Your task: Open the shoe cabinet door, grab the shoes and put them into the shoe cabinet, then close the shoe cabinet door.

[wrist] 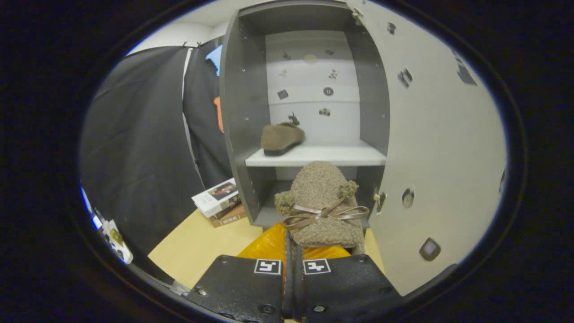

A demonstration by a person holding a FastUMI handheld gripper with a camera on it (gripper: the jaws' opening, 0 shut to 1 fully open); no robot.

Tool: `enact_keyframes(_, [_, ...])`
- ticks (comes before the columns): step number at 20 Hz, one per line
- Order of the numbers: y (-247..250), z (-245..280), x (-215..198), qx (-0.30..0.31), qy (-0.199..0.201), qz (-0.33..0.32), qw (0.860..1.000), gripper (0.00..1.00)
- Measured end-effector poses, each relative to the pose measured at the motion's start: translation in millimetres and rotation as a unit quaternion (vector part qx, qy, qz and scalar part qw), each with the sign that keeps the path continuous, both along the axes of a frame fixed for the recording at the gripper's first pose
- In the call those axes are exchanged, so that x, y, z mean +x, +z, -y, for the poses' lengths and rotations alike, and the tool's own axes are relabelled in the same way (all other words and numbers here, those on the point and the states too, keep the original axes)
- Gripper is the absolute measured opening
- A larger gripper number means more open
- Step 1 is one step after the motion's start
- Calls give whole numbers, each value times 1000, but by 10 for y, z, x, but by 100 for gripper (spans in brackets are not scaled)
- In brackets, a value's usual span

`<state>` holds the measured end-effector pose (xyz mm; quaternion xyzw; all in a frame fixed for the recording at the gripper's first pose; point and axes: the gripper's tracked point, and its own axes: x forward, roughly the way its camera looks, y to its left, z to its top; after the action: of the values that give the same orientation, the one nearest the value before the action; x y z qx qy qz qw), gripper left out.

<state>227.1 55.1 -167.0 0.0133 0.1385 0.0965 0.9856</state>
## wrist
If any glowing blue screen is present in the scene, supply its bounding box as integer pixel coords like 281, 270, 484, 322
81, 186, 104, 230

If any white book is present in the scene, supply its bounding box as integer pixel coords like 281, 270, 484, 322
192, 178, 240, 218

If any beige shoe cabinet door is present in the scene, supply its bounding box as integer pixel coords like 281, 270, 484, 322
345, 0, 507, 297

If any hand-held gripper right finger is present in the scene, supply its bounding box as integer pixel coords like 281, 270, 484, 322
294, 242, 403, 323

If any brown book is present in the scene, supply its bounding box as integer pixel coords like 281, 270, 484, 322
210, 204, 247, 228

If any white cluttered object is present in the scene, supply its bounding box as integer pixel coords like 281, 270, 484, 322
99, 219, 134, 264

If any dark grey shoe cabinet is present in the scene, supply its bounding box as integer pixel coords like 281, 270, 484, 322
219, 0, 391, 229

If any brown fuzzy slipper shoe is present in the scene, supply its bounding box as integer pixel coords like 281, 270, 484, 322
261, 113, 305, 157
274, 161, 370, 254

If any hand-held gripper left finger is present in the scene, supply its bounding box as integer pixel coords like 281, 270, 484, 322
185, 223, 295, 323

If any white cabinet shelf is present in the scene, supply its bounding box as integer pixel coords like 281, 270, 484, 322
245, 144, 387, 167

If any black backdrop cloth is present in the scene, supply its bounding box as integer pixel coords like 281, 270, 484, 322
81, 38, 234, 270

